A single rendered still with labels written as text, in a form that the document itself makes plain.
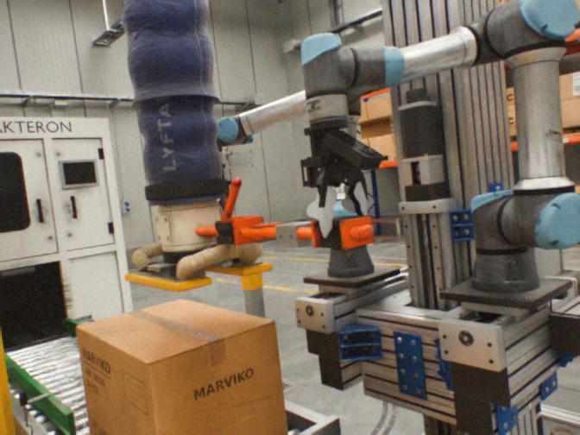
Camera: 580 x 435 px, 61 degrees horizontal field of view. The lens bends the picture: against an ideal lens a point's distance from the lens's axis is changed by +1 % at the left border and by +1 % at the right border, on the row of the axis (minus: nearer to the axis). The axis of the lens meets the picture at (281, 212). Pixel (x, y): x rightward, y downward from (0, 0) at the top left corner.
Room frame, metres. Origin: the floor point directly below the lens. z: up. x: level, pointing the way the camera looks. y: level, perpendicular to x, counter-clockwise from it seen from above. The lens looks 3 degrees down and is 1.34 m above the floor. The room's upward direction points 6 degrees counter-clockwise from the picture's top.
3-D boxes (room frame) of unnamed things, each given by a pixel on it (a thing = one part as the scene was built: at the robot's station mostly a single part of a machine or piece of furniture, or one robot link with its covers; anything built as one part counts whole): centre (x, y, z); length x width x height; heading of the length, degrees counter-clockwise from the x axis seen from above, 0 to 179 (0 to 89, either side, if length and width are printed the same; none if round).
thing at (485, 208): (1.17, -0.52, 1.20); 0.13 x 0.12 x 0.14; 17
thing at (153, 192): (1.37, 0.25, 1.36); 0.23 x 0.23 x 0.04
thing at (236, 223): (1.17, 0.10, 1.25); 0.10 x 0.08 x 0.06; 128
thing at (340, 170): (0.91, -0.10, 1.39); 0.09 x 0.08 x 0.12; 37
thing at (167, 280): (1.31, 0.33, 1.14); 0.34 x 0.10 x 0.05; 38
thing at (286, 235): (1.00, -0.03, 1.24); 0.07 x 0.07 x 0.04; 38
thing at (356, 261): (1.55, -0.20, 1.09); 0.15 x 0.15 x 0.10
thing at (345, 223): (0.89, -0.11, 1.24); 0.08 x 0.07 x 0.05; 38
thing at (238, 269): (1.42, 0.18, 1.14); 0.34 x 0.10 x 0.05; 38
